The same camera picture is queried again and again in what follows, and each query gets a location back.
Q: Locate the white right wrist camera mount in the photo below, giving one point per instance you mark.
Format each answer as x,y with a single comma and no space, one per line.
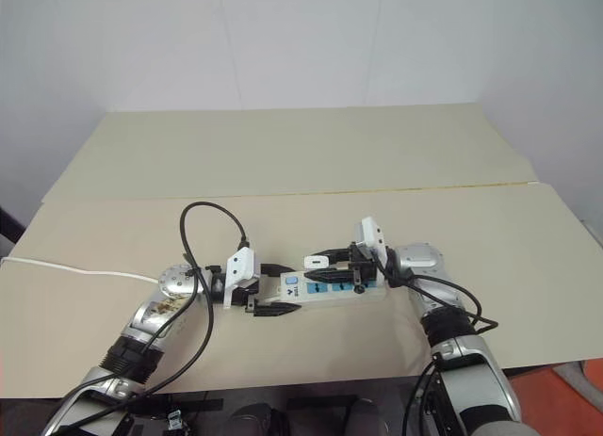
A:
369,233

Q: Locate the dark rounded shape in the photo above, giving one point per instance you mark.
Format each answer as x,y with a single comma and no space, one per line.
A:
259,422

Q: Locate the grey chair base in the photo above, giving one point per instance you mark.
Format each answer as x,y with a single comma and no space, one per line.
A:
581,384

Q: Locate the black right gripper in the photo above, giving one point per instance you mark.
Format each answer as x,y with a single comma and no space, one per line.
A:
363,266

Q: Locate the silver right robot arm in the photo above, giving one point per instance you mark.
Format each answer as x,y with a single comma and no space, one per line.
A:
480,370

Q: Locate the dark object at room edge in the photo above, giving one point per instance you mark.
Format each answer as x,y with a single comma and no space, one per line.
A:
9,226

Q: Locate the white power strip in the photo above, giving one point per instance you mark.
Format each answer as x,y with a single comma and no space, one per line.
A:
301,293

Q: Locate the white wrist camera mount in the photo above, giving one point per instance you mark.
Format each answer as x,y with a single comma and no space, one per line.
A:
241,266
369,233

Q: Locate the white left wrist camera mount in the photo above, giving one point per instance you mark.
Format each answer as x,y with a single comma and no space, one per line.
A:
241,266

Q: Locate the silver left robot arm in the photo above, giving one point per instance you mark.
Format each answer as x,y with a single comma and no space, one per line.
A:
151,313

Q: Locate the white charger plug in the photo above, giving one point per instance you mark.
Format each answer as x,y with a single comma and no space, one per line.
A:
314,262

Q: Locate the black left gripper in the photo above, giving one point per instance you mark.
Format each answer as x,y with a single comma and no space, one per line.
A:
247,297

